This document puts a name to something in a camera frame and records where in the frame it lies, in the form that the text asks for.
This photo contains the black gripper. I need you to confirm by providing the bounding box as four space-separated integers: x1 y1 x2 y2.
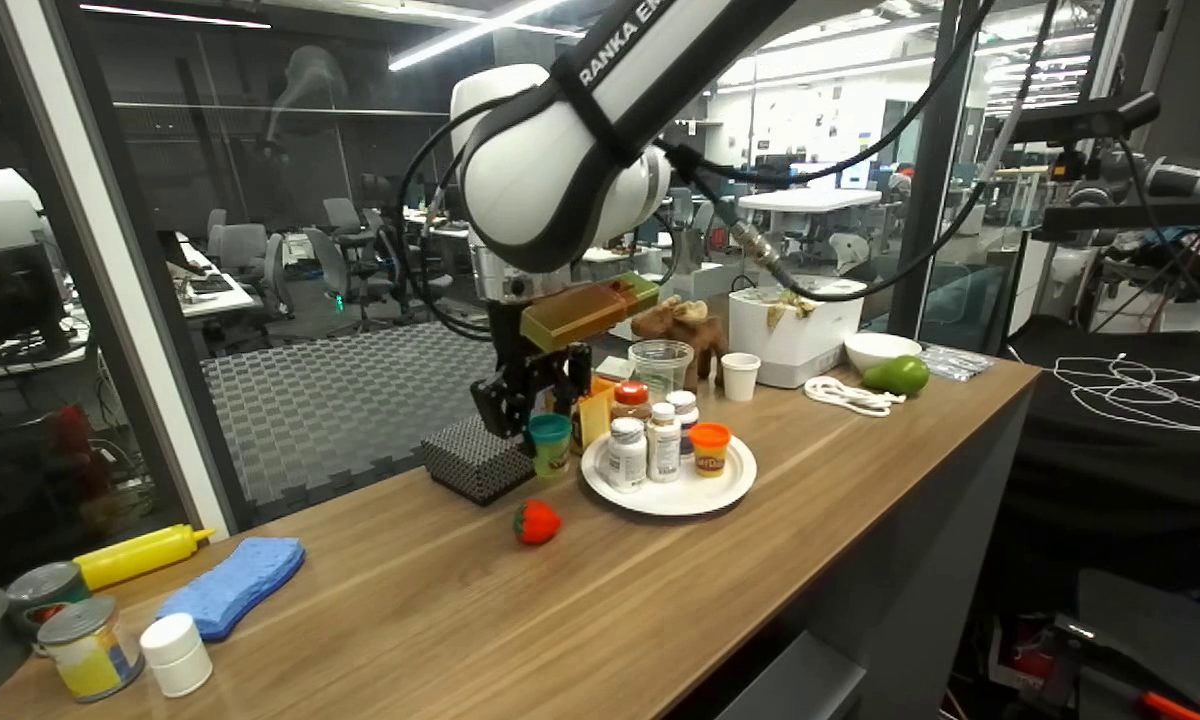
471 304 591 438

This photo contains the white pill bottle front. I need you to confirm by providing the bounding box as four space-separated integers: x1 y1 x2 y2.
603 415 646 483

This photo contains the white pill bottle green label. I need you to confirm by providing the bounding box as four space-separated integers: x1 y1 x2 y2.
646 404 678 481

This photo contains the clear plastic cup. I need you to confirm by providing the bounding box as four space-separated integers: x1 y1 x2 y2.
628 341 691 395

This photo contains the red orange ball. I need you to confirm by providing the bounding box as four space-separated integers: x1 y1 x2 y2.
516 501 564 548

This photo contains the teal lid small tub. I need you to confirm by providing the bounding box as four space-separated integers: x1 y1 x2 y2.
527 410 572 481

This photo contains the white pill bottle blue label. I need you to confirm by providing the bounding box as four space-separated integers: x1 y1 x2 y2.
669 389 701 455

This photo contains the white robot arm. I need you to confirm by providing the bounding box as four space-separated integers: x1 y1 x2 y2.
450 0 794 436

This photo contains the white paper plate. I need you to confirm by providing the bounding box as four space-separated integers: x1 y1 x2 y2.
580 438 755 519

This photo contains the yellow tea bag box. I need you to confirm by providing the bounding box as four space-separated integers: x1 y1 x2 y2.
577 355 633 445

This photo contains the grey foam block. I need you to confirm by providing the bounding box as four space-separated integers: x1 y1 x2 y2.
420 419 532 503

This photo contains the white paper cup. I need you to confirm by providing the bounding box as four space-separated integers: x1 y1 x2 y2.
721 353 759 404

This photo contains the white bowl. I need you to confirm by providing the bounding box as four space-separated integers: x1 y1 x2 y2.
844 332 920 373

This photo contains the blue sponge cloth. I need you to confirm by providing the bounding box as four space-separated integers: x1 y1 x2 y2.
160 534 304 645

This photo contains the green lime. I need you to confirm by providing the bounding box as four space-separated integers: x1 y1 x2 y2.
861 355 927 395

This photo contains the yellow mustard bottle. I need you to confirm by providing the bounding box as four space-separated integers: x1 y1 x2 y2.
76 522 207 593

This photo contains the small white jar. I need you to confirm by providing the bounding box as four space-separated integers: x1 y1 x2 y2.
140 612 211 699

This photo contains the dark tin can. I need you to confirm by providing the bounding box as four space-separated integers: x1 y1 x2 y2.
3 558 89 638

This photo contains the white coiled cable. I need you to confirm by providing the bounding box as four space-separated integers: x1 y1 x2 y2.
802 373 908 422

